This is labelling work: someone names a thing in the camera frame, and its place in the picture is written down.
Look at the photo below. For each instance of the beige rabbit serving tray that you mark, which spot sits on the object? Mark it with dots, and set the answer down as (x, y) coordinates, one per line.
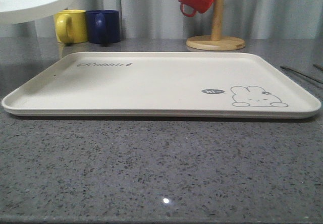
(170, 84)

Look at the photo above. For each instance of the wooden mug tree stand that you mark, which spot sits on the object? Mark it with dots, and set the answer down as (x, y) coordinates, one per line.
(216, 41)

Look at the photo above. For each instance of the dark blue mug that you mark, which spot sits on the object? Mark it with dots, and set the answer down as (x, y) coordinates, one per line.
(103, 26)

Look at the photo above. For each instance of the yellow mug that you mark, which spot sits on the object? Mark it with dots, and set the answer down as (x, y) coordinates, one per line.
(70, 26)

